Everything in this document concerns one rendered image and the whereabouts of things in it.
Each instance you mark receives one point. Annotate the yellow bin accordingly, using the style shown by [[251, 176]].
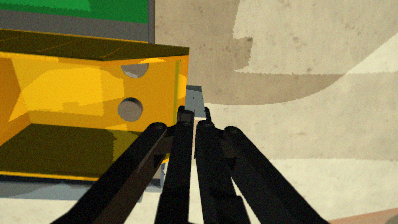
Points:
[[59, 97]]

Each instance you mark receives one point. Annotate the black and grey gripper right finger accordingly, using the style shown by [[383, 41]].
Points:
[[271, 197]]

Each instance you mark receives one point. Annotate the dark grey metal shelf rack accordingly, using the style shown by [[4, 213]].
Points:
[[124, 20]]

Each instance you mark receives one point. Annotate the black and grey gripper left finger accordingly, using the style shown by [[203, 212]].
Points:
[[111, 199]]

